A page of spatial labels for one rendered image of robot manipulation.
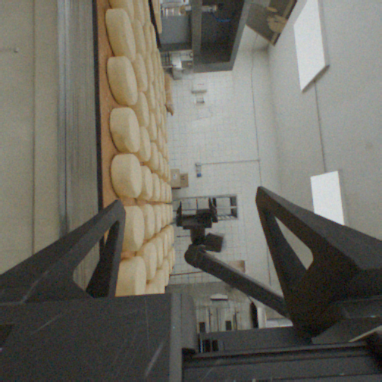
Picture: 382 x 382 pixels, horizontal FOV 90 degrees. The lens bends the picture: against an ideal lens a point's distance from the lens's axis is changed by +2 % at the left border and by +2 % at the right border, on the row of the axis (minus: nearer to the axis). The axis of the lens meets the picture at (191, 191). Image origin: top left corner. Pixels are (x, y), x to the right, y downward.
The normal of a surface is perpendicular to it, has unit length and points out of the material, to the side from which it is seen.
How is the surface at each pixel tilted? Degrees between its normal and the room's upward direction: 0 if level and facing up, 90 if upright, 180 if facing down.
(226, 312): 91
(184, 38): 90
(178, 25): 90
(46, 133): 90
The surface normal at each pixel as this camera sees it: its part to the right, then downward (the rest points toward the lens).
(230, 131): -0.02, -0.07
